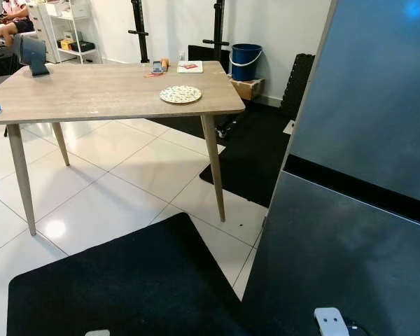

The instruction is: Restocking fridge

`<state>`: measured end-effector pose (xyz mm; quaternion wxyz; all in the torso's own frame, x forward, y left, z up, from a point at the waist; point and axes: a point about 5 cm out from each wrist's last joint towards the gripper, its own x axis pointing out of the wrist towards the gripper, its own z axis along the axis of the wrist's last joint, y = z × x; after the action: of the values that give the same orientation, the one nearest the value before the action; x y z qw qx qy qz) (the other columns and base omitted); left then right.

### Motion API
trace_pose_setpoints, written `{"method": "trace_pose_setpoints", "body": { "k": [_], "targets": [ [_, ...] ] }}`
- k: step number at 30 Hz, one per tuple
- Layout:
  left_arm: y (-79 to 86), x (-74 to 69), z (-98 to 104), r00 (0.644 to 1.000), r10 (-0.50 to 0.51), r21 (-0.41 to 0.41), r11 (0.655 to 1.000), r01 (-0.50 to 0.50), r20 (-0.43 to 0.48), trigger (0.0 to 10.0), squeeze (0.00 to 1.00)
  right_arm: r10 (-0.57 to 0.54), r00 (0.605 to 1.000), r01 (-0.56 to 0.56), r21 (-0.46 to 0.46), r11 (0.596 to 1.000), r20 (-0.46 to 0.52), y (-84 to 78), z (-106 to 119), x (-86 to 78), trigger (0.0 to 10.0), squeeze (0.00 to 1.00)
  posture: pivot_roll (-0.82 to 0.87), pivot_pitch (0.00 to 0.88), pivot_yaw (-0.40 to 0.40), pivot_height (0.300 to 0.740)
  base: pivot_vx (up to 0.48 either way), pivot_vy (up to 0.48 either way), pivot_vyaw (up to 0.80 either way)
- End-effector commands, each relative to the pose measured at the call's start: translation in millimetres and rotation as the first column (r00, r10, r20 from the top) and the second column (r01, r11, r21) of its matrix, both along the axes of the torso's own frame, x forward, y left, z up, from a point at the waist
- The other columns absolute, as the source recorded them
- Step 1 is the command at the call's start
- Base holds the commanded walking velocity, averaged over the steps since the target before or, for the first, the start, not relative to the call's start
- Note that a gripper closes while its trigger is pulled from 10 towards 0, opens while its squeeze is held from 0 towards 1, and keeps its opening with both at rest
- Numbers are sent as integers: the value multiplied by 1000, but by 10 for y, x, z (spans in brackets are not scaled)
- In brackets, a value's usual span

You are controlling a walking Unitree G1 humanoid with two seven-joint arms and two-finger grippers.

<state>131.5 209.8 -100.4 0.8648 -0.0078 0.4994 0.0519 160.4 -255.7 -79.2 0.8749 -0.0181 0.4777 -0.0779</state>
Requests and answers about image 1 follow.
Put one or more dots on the blue plastic bucket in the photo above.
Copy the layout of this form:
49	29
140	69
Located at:
246	63

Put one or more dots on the black bench pad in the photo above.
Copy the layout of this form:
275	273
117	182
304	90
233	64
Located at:
208	54

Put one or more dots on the brown cardboard box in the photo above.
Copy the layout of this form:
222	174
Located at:
250	89

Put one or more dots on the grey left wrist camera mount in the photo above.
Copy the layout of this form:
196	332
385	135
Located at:
98	333

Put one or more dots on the white shelf unit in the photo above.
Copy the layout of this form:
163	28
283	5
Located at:
63	21

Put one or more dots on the orange cylinder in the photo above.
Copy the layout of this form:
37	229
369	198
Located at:
165	64

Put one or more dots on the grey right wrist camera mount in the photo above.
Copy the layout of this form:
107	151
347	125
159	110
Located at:
331	320

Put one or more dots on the white rectangular tray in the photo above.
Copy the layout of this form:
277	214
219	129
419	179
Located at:
199	71

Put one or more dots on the light wooden table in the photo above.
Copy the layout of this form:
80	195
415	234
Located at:
91	91

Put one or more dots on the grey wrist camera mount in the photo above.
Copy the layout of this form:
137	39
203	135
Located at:
331	320
98	333

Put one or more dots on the dark blue tabletop projector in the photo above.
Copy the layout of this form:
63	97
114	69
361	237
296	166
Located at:
33	56

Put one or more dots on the grey steel fridge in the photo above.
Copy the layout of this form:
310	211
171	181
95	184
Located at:
350	210

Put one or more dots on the seated person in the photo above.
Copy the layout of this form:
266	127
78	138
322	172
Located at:
10	21

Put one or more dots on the black foam tile stack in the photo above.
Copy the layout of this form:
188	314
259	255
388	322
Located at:
297	84

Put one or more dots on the lemon leaf patterned plate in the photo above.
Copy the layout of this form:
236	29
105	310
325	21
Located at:
180	94

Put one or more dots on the black rack post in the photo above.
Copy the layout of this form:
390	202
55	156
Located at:
138	31
218	28

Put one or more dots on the black bag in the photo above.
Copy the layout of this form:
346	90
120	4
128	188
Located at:
0	63

